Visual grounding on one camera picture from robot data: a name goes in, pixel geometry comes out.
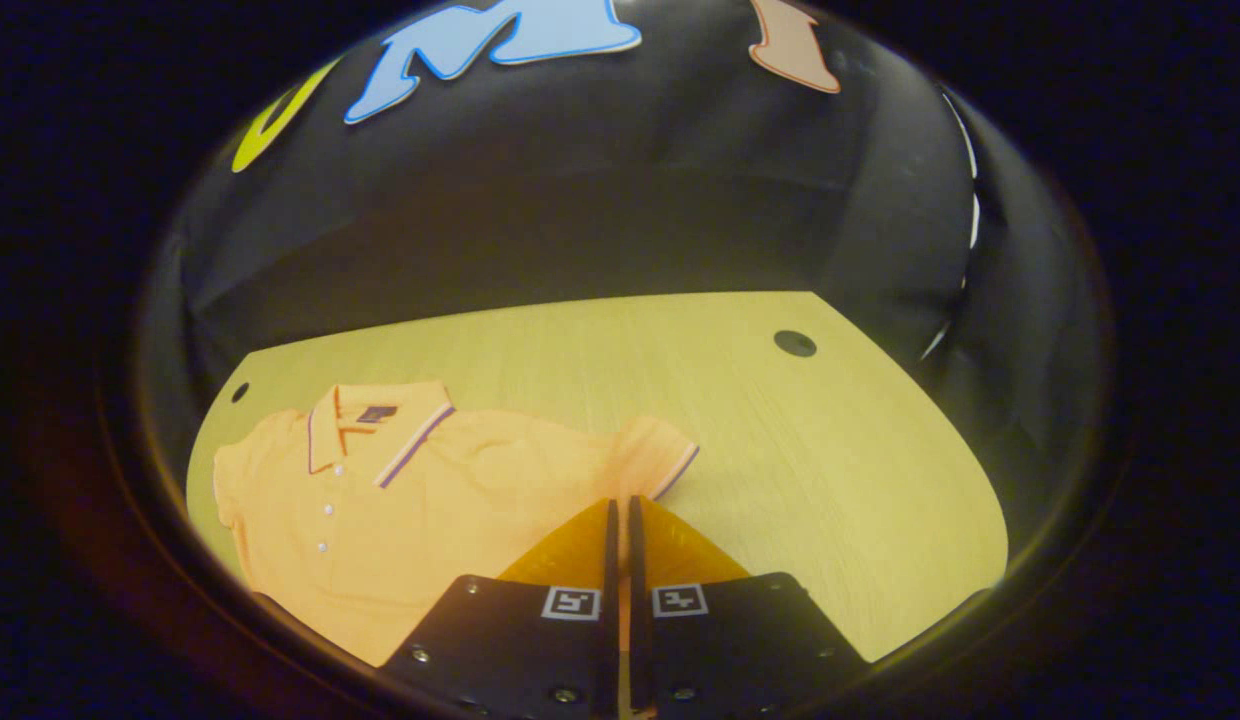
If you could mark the black backdrop cloth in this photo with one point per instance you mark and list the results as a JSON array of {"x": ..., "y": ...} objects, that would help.
[{"x": 600, "y": 200}]

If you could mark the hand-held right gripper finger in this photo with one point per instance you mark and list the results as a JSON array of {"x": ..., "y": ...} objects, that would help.
[
  {"x": 611, "y": 570},
  {"x": 636, "y": 570}
]

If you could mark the orange T-shirt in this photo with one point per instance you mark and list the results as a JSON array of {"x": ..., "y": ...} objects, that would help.
[{"x": 430, "y": 510}]

